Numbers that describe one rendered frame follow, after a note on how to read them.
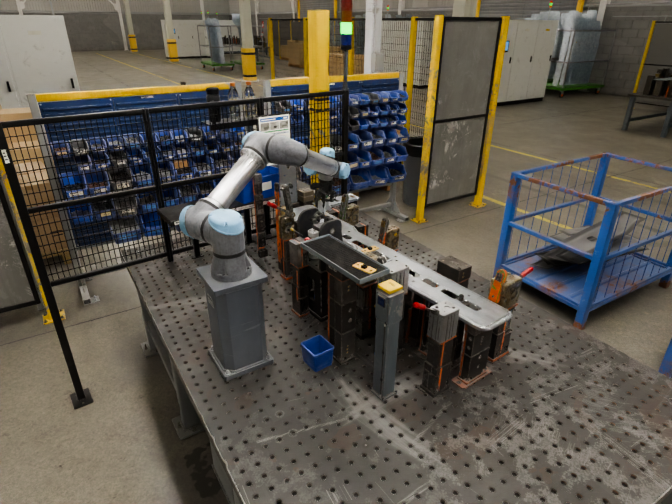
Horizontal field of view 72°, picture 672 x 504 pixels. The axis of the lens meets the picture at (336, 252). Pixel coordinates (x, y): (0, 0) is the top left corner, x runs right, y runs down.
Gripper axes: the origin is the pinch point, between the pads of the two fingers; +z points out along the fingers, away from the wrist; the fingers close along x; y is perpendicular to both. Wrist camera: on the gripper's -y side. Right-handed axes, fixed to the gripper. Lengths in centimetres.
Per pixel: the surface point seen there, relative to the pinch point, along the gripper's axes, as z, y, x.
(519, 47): 22, -559, 989
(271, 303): 31, 21, -42
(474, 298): -8, 102, 0
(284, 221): -1.5, 2.4, -24.2
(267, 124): -31, -58, 0
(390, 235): -3.7, 42.8, 10.6
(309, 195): 1.7, -23.8, 8.2
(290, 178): -9.3, -28.0, -2.3
